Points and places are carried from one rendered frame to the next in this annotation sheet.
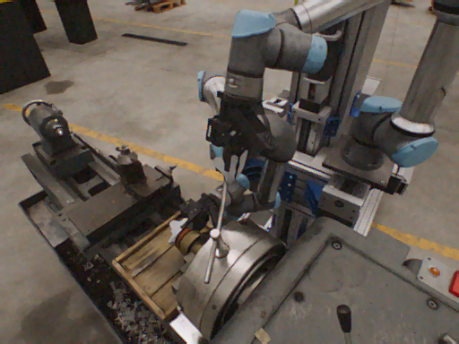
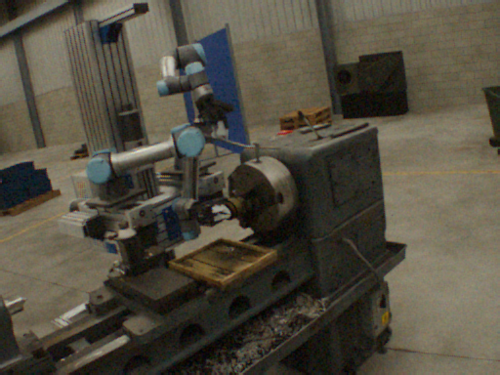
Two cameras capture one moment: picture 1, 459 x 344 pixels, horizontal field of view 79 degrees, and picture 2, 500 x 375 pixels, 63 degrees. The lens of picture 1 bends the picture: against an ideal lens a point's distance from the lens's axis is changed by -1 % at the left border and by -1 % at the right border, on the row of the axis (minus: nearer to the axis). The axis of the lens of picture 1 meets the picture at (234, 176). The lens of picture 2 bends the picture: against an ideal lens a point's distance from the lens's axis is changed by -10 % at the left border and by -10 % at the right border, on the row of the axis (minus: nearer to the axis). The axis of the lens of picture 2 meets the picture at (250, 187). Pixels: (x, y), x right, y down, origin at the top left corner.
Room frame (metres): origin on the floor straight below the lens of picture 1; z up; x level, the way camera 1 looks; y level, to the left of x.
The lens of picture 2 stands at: (0.16, 1.89, 1.63)
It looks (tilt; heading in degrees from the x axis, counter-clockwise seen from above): 15 degrees down; 278
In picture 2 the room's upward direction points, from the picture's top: 10 degrees counter-clockwise
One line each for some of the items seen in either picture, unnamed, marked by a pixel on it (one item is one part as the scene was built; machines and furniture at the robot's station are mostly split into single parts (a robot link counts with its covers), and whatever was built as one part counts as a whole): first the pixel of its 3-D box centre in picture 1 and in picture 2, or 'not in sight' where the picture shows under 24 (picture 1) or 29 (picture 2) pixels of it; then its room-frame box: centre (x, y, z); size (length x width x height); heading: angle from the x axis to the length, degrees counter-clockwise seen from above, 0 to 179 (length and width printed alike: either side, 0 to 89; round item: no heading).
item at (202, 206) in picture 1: (200, 210); (203, 211); (0.62, 0.11, 1.08); 0.12 x 0.09 x 0.08; 138
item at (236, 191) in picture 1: (233, 188); (184, 207); (0.74, 0.00, 1.07); 0.11 x 0.08 x 0.09; 138
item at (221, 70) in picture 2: not in sight; (206, 99); (1.91, -6.78, 1.18); 4.12 x 0.80 x 2.35; 116
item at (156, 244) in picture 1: (177, 256); (222, 261); (0.57, 0.21, 0.89); 0.36 x 0.30 x 0.04; 139
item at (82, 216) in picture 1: (125, 197); (145, 280); (0.81, 0.46, 0.95); 0.43 x 0.17 x 0.05; 139
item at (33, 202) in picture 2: not in sight; (20, 186); (5.46, -5.23, 0.39); 1.20 x 0.80 x 0.79; 72
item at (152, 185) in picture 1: (139, 184); (141, 263); (0.84, 0.40, 0.99); 0.20 x 0.10 x 0.05; 49
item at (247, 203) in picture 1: (238, 205); (188, 226); (0.74, -0.01, 0.98); 0.11 x 0.08 x 0.11; 102
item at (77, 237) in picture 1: (119, 202); (141, 299); (0.83, 0.50, 0.90); 0.47 x 0.30 x 0.06; 139
